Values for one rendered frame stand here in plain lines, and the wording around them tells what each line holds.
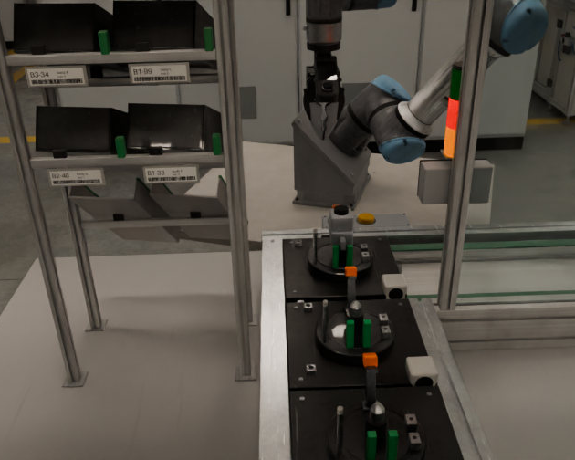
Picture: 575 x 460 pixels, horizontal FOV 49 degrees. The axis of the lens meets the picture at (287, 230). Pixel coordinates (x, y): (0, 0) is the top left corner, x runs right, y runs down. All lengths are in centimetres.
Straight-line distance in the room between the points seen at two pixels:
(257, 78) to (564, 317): 327
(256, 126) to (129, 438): 344
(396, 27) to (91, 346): 337
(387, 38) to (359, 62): 23
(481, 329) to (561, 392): 18
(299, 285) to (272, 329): 13
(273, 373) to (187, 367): 24
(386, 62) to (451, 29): 46
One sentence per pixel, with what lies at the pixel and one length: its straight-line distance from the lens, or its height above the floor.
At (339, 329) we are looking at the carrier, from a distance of 113.
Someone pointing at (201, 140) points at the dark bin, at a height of 132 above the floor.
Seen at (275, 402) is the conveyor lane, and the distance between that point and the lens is 105.
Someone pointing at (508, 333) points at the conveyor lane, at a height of 90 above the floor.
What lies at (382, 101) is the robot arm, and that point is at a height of 116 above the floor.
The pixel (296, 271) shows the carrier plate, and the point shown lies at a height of 97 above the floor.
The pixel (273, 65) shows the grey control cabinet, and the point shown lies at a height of 67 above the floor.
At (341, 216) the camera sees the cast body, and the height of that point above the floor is 109.
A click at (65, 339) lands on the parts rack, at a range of 123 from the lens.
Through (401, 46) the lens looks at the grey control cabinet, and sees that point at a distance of 436.
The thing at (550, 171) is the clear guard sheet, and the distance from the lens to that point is 118.
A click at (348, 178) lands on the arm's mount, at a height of 96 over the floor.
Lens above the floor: 167
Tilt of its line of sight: 28 degrees down
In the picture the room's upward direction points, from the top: 1 degrees counter-clockwise
